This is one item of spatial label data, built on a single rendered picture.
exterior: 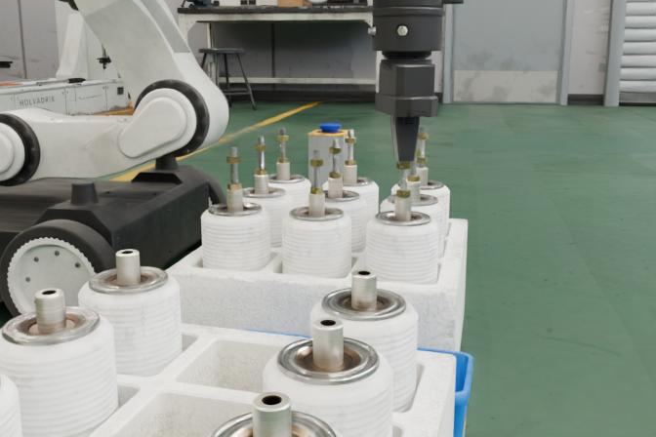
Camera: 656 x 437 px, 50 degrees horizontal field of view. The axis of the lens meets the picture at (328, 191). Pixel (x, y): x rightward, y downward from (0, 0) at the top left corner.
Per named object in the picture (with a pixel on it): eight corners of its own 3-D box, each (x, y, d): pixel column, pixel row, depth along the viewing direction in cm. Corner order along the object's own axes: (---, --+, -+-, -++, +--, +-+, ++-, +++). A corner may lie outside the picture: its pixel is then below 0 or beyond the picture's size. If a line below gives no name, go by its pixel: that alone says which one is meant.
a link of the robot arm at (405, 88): (457, 117, 86) (461, 16, 83) (381, 118, 84) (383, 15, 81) (422, 107, 98) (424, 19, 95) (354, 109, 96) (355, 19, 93)
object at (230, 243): (201, 345, 98) (196, 218, 94) (209, 319, 107) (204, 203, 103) (270, 343, 98) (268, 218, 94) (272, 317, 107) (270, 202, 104)
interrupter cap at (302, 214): (347, 222, 93) (347, 218, 93) (289, 223, 92) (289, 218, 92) (342, 210, 100) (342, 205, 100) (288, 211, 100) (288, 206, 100)
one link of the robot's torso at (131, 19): (160, 175, 128) (2, -36, 125) (195, 160, 145) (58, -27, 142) (223, 127, 124) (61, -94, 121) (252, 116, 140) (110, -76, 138)
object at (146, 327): (70, 466, 69) (56, 293, 66) (123, 418, 78) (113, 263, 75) (157, 483, 67) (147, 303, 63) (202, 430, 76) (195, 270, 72)
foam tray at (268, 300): (168, 394, 98) (162, 271, 95) (258, 297, 136) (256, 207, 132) (451, 427, 90) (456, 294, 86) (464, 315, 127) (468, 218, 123)
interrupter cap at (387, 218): (368, 226, 91) (368, 220, 91) (381, 213, 98) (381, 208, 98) (427, 230, 89) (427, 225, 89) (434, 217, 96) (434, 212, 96)
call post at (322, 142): (307, 291, 139) (307, 135, 133) (316, 280, 146) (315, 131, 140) (343, 294, 138) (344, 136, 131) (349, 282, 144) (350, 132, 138)
